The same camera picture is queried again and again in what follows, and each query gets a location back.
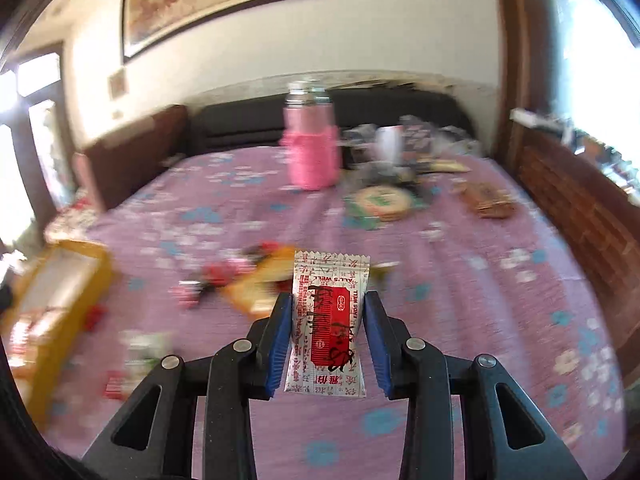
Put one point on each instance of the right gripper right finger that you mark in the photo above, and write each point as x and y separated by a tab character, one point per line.
505	435

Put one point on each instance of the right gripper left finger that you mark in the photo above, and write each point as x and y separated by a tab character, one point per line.
151	436

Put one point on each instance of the white red snack sachet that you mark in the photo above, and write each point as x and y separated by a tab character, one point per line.
328	290

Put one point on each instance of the red black candy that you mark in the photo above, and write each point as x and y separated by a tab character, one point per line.
191	289

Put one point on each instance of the yellow snack bag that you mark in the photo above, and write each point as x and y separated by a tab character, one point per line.
254	294

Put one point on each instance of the yellow cardboard tray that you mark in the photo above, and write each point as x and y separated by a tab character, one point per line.
52	301

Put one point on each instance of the purple floral tablecloth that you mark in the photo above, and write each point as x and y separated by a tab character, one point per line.
466	285

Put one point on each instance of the small brown box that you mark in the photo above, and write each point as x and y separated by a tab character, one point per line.
487	201

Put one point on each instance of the maroon armchair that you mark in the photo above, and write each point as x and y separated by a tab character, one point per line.
116	165

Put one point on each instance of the white cup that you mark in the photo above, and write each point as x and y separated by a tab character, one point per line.
389	144

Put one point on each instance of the black leather sofa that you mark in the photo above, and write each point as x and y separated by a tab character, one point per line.
261	121

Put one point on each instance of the pink sleeved water bottle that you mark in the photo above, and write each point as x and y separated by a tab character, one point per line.
310	136

